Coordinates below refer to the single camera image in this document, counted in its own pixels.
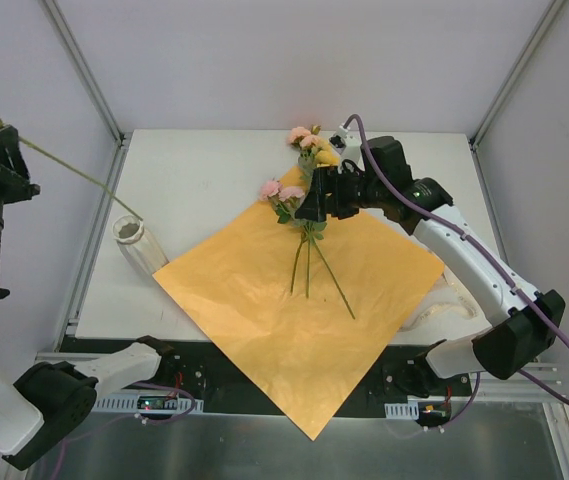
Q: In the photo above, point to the orange wrapping paper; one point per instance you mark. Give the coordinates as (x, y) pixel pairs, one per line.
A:
(304, 325)

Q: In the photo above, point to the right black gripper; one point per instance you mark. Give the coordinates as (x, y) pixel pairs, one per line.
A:
(332, 192)

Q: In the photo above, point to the peach and yellow flower stem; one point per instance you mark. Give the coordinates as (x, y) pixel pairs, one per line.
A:
(314, 152)

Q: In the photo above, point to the cream printed ribbon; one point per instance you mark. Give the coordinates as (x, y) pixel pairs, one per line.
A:
(448, 294)

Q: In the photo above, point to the right white cable duct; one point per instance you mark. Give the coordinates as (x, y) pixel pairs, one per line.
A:
(402, 411)

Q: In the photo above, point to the left white cable duct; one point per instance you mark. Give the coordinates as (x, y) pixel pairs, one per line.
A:
(140, 403)

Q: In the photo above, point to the white ceramic vase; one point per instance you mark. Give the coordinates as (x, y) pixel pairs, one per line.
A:
(139, 246)

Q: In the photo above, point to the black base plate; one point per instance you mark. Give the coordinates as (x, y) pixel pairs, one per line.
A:
(202, 370)

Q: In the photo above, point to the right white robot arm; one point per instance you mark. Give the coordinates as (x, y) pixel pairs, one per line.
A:
(521, 317)

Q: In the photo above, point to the white cable duct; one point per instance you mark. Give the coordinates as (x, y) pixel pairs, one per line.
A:
(140, 403)
(402, 411)

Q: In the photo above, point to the left aluminium frame post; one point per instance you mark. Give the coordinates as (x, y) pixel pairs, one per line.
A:
(73, 50)

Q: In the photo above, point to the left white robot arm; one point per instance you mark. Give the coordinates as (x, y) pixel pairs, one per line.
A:
(48, 401)

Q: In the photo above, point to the pink rose stem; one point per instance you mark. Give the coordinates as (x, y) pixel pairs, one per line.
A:
(285, 202)

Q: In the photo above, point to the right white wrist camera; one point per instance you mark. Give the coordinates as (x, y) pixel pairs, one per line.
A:
(347, 146)

